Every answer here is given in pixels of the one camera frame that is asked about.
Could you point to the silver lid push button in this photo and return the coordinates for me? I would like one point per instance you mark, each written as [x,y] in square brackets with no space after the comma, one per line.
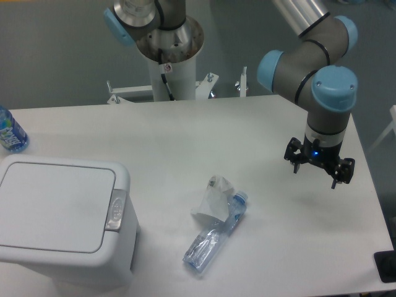
[116,210]

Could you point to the black object at table edge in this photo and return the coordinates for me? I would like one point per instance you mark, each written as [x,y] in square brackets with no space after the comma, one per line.
[385,262]

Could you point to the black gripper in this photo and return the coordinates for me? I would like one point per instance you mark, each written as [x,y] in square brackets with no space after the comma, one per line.
[322,151]

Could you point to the white plastic trash can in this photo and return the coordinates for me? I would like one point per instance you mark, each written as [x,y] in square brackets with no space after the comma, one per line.
[108,266]

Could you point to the white furniture frame right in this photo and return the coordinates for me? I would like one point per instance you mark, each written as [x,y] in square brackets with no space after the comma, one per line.
[388,129]

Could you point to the crushed clear plastic bottle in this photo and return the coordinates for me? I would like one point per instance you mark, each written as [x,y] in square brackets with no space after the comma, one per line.
[209,241]

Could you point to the white trash can lid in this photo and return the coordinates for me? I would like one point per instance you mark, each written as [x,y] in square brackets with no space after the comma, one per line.
[54,207]

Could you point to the crumpled white tissue wrapper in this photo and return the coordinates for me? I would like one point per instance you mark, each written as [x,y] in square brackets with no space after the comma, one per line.
[214,203]

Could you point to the blue labelled water bottle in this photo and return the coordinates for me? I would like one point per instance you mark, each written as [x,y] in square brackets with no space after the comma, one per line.
[13,137]

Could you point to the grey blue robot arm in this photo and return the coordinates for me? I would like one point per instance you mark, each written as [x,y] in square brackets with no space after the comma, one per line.
[309,76]

